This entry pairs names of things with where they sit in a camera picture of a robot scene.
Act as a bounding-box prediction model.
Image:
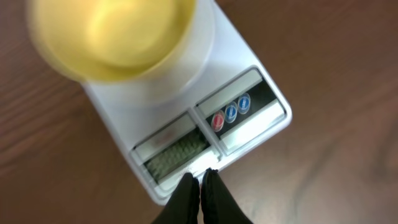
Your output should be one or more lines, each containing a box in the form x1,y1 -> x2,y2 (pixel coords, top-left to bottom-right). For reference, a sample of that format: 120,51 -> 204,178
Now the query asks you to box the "white digital kitchen scale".
83,1 -> 292,205

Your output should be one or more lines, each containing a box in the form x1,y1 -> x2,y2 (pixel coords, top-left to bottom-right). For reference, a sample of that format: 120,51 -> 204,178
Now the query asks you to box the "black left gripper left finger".
153,173 -> 200,224

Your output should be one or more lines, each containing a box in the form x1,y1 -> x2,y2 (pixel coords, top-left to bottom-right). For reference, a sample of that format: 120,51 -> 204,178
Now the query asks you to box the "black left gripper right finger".
201,168 -> 252,224

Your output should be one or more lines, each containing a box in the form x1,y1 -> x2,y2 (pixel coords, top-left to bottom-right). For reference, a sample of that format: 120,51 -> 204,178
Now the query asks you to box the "pale yellow bowl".
26,0 -> 197,82

